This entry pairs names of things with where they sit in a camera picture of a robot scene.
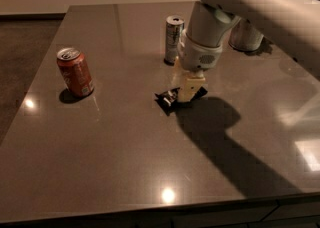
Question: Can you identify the tall silver energy drink can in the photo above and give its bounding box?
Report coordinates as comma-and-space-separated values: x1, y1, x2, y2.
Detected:
164, 15, 184, 65

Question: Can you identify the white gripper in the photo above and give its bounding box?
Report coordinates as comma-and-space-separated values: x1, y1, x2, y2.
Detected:
171, 32, 222, 102

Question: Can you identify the black rxbar chocolate wrapper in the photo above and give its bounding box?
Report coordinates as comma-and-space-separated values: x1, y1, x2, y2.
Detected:
156, 87, 208, 116

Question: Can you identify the metal bucket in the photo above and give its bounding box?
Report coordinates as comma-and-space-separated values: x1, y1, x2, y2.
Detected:
228, 19, 263, 52

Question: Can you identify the red coke can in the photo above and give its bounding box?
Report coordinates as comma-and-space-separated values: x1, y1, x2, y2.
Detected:
57, 47, 94, 98

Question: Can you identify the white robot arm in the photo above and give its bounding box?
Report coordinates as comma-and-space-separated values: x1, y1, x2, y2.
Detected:
177, 0, 320, 102

